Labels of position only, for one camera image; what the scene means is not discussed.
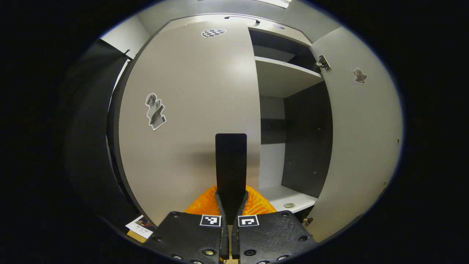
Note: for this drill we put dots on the metal door hinge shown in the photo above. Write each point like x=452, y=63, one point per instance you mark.
x=323, y=63
x=308, y=220

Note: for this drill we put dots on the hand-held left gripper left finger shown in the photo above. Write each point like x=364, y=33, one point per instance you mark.
x=183, y=234

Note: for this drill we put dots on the black backdrop cloth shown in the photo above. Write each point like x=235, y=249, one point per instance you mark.
x=88, y=146

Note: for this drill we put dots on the white photo card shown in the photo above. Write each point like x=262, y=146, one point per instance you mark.
x=141, y=226

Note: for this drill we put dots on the grey low cabinet shelf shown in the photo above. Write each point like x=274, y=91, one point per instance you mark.
x=285, y=198

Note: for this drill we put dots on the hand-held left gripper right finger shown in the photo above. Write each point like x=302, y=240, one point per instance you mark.
x=271, y=234

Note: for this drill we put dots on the grey double-door shoe cabinet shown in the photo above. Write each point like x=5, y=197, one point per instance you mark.
x=307, y=146

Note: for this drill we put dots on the grey high cabinet shelf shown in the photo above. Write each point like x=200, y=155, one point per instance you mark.
x=282, y=77

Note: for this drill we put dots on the long ceiling light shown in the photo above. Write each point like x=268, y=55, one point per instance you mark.
x=276, y=3

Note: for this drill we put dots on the grey cabinet door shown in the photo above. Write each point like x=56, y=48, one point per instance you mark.
x=190, y=110
x=362, y=146

